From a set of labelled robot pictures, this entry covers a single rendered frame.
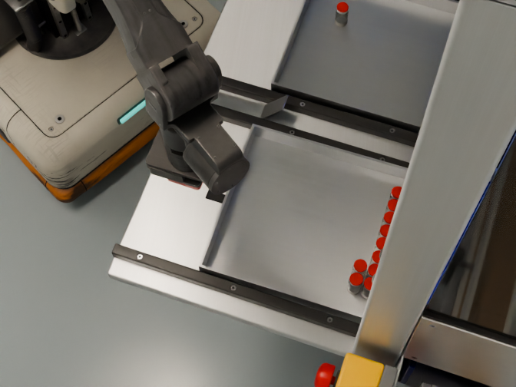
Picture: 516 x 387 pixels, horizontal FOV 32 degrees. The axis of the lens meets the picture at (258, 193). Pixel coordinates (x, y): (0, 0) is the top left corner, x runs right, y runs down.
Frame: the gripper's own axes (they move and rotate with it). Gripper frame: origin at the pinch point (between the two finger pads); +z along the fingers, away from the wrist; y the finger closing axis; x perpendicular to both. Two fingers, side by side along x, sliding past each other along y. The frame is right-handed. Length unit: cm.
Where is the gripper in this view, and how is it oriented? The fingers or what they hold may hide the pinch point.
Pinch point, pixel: (196, 183)
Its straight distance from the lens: 127.1
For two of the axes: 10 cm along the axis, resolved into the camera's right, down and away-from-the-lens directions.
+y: 9.4, 2.8, -1.8
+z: 0.4, 4.2, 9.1
